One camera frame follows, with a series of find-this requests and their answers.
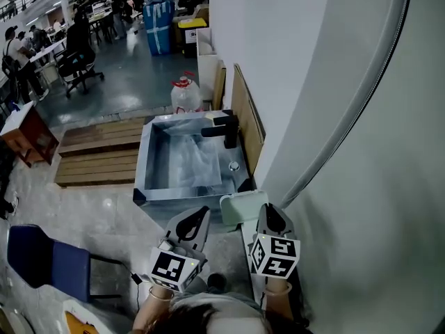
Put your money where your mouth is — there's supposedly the person's left forearm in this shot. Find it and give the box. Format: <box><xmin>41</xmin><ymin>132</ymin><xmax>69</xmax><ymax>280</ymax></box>
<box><xmin>131</xmin><ymin>279</ymin><xmax>175</xmax><ymax>333</ymax></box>

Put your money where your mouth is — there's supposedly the wooden slat platform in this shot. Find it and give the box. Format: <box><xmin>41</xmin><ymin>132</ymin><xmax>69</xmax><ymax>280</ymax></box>
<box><xmin>54</xmin><ymin>116</ymin><xmax>147</xmax><ymax>188</ymax></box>

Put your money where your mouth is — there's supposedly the red-brown desk white top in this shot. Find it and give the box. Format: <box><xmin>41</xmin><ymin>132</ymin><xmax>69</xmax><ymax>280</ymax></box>
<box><xmin>0</xmin><ymin>100</ymin><xmax>60</xmax><ymax>168</ymax></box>

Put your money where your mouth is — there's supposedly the black faucet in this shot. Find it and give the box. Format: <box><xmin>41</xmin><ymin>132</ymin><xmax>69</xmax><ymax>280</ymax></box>
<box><xmin>200</xmin><ymin>109</ymin><xmax>241</xmax><ymax>150</ymax></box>

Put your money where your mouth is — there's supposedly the yellow and white object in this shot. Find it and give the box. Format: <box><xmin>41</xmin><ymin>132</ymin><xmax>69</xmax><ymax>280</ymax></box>
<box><xmin>62</xmin><ymin>299</ymin><xmax>116</xmax><ymax>334</ymax></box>

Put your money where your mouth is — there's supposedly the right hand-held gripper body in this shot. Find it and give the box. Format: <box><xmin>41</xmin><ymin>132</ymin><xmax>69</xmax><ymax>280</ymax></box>
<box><xmin>247</xmin><ymin>202</ymin><xmax>302</xmax><ymax>279</ymax></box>

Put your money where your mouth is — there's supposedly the clear water jug red cap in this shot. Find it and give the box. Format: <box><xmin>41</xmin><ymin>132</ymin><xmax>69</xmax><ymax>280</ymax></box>
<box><xmin>170</xmin><ymin>70</ymin><xmax>204</xmax><ymax>115</ymax></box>

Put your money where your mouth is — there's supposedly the black office chair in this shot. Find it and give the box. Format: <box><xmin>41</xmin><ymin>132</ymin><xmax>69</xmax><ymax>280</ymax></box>
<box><xmin>56</xmin><ymin>46</ymin><xmax>106</xmax><ymax>99</ymax></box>

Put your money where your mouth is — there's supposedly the thin wooden board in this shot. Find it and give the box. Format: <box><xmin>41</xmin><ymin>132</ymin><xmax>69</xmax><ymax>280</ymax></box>
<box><xmin>212</xmin><ymin>60</ymin><xmax>227</xmax><ymax>111</ymax></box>

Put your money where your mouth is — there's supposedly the black power adapter cable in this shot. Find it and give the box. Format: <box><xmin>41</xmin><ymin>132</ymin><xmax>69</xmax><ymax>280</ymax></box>
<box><xmin>129</xmin><ymin>271</ymin><xmax>144</xmax><ymax>306</ymax></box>

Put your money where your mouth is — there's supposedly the yellow lid bin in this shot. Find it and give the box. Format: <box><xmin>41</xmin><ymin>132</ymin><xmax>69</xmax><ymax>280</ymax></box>
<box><xmin>177</xmin><ymin>17</ymin><xmax>209</xmax><ymax>60</ymax></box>

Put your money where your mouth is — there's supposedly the white long table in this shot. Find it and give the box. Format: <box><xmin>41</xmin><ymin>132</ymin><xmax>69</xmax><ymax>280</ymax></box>
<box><xmin>29</xmin><ymin>36</ymin><xmax>67</xmax><ymax>83</ymax></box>

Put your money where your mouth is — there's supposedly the wrist bracelet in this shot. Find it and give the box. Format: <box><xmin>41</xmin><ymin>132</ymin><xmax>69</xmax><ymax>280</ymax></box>
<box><xmin>148</xmin><ymin>286</ymin><xmax>175</xmax><ymax>301</ymax></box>
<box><xmin>264</xmin><ymin>281</ymin><xmax>293</xmax><ymax>296</ymax></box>

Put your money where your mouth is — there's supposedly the person's right forearm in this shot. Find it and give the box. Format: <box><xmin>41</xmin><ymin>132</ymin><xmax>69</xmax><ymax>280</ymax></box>
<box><xmin>264</xmin><ymin>276</ymin><xmax>295</xmax><ymax>321</ymax></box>

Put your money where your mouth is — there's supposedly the clear plastic film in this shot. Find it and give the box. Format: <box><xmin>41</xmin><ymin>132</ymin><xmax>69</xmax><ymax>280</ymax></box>
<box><xmin>162</xmin><ymin>130</ymin><xmax>223</xmax><ymax>188</ymax></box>

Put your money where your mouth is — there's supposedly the large round mirror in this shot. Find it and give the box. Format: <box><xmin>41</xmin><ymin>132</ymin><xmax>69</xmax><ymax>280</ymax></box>
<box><xmin>279</xmin><ymin>0</ymin><xmax>445</xmax><ymax>334</ymax></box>

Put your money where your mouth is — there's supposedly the blue wrapped bundle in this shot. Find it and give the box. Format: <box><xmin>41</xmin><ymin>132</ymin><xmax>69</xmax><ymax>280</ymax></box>
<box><xmin>143</xmin><ymin>0</ymin><xmax>176</xmax><ymax>57</ymax></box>

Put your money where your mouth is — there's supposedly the blue chair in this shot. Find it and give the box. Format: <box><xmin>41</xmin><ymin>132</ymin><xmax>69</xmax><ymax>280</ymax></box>
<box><xmin>6</xmin><ymin>223</ymin><xmax>123</xmax><ymax>304</ymax></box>

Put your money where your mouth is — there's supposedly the large wooden board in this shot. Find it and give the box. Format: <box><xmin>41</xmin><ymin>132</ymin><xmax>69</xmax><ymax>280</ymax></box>
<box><xmin>230</xmin><ymin>63</ymin><xmax>266</xmax><ymax>177</ymax></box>

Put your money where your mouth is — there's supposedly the grey steel sink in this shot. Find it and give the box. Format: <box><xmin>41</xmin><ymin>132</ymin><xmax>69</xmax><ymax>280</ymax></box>
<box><xmin>132</xmin><ymin>109</ymin><xmax>259</xmax><ymax>209</ymax></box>

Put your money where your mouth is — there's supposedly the pale green soap dish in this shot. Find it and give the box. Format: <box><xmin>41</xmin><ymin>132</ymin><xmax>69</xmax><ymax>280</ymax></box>
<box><xmin>219</xmin><ymin>190</ymin><xmax>270</xmax><ymax>226</ymax></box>

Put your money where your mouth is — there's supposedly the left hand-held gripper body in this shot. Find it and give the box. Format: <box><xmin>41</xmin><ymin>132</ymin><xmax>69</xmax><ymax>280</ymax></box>
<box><xmin>149</xmin><ymin>205</ymin><xmax>211</xmax><ymax>294</ymax></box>

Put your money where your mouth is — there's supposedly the right wrist bracelet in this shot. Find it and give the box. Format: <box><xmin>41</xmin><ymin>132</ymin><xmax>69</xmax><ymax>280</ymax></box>
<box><xmin>264</xmin><ymin>281</ymin><xmax>293</xmax><ymax>296</ymax></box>

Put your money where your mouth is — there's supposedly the white open cabinet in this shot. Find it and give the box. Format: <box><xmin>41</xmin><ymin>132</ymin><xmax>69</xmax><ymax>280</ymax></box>
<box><xmin>195</xmin><ymin>27</ymin><xmax>224</xmax><ymax>111</ymax></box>

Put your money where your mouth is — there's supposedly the person's grey shirt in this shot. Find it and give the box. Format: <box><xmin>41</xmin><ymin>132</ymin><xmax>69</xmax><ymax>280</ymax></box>
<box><xmin>169</xmin><ymin>276</ymin><xmax>266</xmax><ymax>334</ymax></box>

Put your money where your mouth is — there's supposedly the person's black shoe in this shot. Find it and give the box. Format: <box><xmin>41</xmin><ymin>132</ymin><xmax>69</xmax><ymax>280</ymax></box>
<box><xmin>207</xmin><ymin>273</ymin><xmax>228</xmax><ymax>289</ymax></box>

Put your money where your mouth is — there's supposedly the left wrist bracelet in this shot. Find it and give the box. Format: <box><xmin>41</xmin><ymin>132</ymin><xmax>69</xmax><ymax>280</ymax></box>
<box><xmin>148</xmin><ymin>286</ymin><xmax>175</xmax><ymax>301</ymax></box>

